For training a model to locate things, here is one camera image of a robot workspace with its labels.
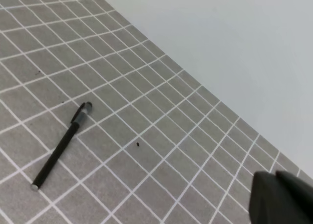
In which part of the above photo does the black pen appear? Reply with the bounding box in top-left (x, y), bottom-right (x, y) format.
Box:
top-left (31, 122), bottom-right (80, 191)

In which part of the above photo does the clear black pen cap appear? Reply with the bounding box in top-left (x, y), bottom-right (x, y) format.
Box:
top-left (70, 102), bottom-right (92, 125)

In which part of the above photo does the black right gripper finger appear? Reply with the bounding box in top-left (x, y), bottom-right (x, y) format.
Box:
top-left (248, 171), bottom-right (313, 224)

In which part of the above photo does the grey grid tablecloth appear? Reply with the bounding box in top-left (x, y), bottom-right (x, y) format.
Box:
top-left (0, 0), bottom-right (313, 224)

